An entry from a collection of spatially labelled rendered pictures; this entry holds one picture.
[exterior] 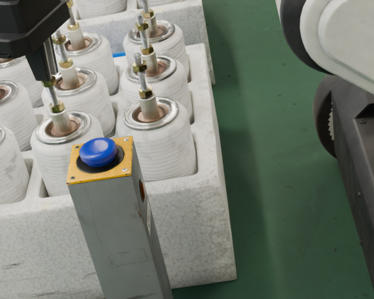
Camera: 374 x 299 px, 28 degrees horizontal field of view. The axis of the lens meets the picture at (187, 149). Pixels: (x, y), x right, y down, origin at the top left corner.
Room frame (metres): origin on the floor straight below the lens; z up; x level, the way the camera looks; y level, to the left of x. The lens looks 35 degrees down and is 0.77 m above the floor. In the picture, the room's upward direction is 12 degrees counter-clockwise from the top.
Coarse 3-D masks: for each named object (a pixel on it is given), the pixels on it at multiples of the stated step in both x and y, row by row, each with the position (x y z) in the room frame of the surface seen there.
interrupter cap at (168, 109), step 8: (136, 104) 0.86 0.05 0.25; (160, 104) 0.85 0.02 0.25; (168, 104) 0.84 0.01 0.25; (176, 104) 0.84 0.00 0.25; (128, 112) 0.84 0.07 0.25; (136, 112) 0.84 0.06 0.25; (160, 112) 0.83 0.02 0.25; (168, 112) 0.82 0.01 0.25; (176, 112) 0.82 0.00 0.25; (128, 120) 0.82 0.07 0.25; (136, 120) 0.82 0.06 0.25; (144, 120) 0.82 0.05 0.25; (152, 120) 0.82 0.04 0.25; (160, 120) 0.81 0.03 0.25; (168, 120) 0.80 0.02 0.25; (136, 128) 0.80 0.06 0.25; (144, 128) 0.80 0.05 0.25; (152, 128) 0.79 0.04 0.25
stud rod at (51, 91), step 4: (48, 88) 0.84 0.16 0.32; (52, 88) 0.84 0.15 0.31; (48, 92) 0.84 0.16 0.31; (52, 92) 0.84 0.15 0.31; (52, 96) 0.84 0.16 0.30; (56, 96) 0.84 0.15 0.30; (52, 100) 0.84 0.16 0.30; (56, 100) 0.84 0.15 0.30; (52, 104) 0.84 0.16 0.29; (56, 104) 0.84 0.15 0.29
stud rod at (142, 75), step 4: (136, 56) 0.83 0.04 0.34; (140, 56) 0.83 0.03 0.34; (136, 60) 0.83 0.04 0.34; (140, 60) 0.83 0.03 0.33; (136, 64) 0.83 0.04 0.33; (140, 64) 0.83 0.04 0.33; (140, 72) 0.83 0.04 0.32; (144, 72) 0.83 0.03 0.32; (140, 76) 0.83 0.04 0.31; (144, 76) 0.83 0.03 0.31; (140, 80) 0.83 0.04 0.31; (144, 80) 0.83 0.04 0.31; (140, 84) 0.83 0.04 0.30; (144, 84) 0.83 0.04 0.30; (144, 88) 0.83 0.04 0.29
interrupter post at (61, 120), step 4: (64, 108) 0.84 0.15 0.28; (52, 112) 0.84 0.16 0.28; (56, 112) 0.84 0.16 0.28; (60, 112) 0.83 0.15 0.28; (64, 112) 0.83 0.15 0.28; (52, 116) 0.83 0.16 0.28; (56, 116) 0.83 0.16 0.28; (60, 116) 0.83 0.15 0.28; (64, 116) 0.83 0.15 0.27; (68, 116) 0.84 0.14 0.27; (52, 120) 0.84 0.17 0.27; (56, 120) 0.83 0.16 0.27; (60, 120) 0.83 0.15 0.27; (64, 120) 0.83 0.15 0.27; (68, 120) 0.84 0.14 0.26; (56, 124) 0.83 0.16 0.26; (60, 124) 0.83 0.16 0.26; (64, 124) 0.83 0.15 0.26; (68, 124) 0.84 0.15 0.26; (56, 128) 0.83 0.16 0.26; (60, 128) 0.83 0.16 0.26; (64, 128) 0.83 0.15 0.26; (68, 128) 0.83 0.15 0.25; (60, 132) 0.83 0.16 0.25; (64, 132) 0.83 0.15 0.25
